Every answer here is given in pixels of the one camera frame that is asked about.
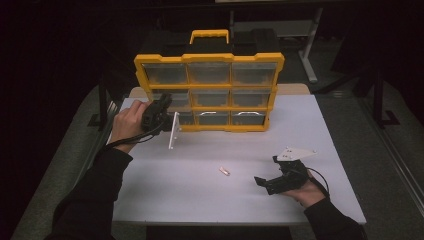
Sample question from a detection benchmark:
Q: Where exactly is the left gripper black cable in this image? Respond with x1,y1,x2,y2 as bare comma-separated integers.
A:
105,120,168,150

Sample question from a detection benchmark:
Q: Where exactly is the white metal desk frame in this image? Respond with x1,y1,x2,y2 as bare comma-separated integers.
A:
229,6,325,84

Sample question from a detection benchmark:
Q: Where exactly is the black metal stand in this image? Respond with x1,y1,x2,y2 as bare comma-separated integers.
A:
372,69,401,129
87,79,112,130

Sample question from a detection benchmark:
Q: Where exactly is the person's left hand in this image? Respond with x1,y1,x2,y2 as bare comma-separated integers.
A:
109,99,153,154

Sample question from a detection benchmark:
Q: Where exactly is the yellow black drawer organizer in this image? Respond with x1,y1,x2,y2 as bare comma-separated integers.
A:
133,28,286,133

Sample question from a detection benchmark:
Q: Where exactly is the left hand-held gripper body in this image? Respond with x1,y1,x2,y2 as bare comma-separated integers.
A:
141,99,182,151

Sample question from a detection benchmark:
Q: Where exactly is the person's right hand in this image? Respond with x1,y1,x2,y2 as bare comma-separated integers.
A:
283,173,327,210

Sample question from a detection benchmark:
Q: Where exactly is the group of clear drawers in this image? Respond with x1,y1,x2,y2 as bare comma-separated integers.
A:
142,62,278,126

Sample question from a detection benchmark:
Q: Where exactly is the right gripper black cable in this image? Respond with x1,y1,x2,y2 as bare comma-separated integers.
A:
304,167,331,200

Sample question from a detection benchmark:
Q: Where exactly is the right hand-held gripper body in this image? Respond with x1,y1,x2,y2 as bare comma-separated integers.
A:
264,146,318,196

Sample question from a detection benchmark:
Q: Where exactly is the beige wooden board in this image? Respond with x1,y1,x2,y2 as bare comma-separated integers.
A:
128,83,312,100

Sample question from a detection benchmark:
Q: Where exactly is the clear small drawer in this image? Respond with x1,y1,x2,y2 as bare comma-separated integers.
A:
151,89,192,108

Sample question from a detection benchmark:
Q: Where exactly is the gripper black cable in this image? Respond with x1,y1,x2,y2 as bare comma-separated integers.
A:
105,120,168,150
304,167,331,200

